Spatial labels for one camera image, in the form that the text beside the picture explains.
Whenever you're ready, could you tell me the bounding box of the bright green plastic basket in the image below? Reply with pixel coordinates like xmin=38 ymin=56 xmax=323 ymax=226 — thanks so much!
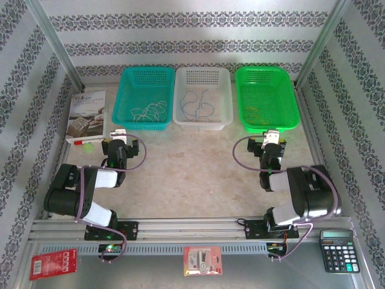
xmin=234 ymin=66 xmax=301 ymax=133

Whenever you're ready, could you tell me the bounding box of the thin yellow-green cable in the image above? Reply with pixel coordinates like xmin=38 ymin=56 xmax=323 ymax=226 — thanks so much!
xmin=245 ymin=105 xmax=262 ymax=120
xmin=252 ymin=113 xmax=271 ymax=126

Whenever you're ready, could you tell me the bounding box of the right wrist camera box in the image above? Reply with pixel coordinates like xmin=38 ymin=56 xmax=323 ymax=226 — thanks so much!
xmin=260 ymin=129 xmax=281 ymax=150

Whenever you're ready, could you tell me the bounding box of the black desk calculator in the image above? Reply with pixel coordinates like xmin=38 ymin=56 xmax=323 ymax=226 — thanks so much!
xmin=319 ymin=229 xmax=361 ymax=274

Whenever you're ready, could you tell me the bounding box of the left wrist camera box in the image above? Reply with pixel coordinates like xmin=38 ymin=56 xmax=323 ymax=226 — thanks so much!
xmin=109 ymin=128 xmax=127 ymax=141

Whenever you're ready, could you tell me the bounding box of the flash drive blister pack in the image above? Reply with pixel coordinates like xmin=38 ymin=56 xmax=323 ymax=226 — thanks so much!
xmin=183 ymin=246 xmax=224 ymax=277

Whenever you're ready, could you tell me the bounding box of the aluminium frame post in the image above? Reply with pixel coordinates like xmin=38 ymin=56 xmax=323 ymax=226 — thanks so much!
xmin=294 ymin=0 xmax=352 ymax=88
xmin=25 ymin=0 xmax=85 ymax=91

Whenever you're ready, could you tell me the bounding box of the teal plastic basket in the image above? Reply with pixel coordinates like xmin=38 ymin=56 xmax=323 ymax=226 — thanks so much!
xmin=111 ymin=66 xmax=177 ymax=132

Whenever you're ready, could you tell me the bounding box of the grey slotted cable duct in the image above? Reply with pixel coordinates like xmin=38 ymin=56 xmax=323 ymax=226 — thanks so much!
xmin=38 ymin=242 xmax=271 ymax=256

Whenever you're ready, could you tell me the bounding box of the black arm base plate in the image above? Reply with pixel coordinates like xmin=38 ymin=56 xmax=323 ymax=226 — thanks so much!
xmin=84 ymin=221 xmax=139 ymax=241
xmin=243 ymin=219 xmax=300 ymax=240

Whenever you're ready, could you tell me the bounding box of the purple board cable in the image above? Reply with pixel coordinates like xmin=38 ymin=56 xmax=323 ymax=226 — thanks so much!
xmin=100 ymin=231 xmax=129 ymax=264
xmin=269 ymin=224 xmax=313 ymax=263

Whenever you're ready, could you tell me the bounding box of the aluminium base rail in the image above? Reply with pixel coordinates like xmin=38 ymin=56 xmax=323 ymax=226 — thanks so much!
xmin=28 ymin=216 xmax=356 ymax=242

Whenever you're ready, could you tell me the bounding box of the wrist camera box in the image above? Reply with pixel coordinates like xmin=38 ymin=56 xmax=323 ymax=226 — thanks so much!
xmin=260 ymin=129 xmax=281 ymax=150
xmin=109 ymin=128 xmax=127 ymax=141

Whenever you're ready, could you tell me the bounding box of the red packaging card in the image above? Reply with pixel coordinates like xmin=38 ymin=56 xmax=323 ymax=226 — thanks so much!
xmin=29 ymin=248 xmax=78 ymax=281

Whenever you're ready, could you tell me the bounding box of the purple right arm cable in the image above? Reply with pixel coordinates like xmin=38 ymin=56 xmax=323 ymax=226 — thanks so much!
xmin=233 ymin=135 xmax=340 ymax=225

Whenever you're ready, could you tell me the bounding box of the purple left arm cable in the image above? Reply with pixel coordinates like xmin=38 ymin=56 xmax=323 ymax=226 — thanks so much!
xmin=75 ymin=134 xmax=148 ymax=223

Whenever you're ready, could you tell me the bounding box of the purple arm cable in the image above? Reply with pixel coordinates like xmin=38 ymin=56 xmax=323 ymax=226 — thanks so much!
xmin=233 ymin=135 xmax=340 ymax=225
xmin=75 ymin=134 xmax=148 ymax=223

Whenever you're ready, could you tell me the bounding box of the book with photo cover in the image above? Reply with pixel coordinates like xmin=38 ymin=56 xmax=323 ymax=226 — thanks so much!
xmin=65 ymin=90 xmax=108 ymax=145

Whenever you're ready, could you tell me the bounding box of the red marker pen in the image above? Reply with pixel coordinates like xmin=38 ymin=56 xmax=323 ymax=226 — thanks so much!
xmin=73 ymin=138 xmax=107 ymax=146

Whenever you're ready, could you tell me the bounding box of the white plastic basket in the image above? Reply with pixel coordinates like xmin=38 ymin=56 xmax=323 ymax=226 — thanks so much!
xmin=172 ymin=66 xmax=235 ymax=131

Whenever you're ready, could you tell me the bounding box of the aluminium table side rail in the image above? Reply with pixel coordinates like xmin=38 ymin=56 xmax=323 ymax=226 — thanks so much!
xmin=296 ymin=87 xmax=354 ymax=223

